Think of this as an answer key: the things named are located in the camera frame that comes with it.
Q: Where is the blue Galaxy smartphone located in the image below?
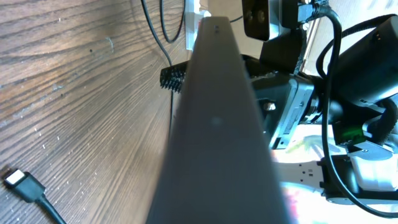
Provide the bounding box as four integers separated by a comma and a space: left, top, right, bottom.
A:
147, 17, 292, 223

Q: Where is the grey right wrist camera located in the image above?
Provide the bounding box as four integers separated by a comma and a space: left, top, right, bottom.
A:
241, 0, 315, 42

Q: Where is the white power strip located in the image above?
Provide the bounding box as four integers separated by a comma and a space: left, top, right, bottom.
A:
184, 0, 211, 51

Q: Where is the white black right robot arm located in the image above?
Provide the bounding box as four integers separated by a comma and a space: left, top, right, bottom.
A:
150, 10, 397, 223

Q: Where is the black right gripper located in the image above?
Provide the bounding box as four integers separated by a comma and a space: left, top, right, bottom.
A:
241, 54, 318, 150

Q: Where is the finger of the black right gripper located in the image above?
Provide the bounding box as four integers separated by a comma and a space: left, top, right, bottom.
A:
159, 61, 188, 93

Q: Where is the black USB charger cable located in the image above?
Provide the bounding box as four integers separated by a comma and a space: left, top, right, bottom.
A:
1, 0, 187, 224

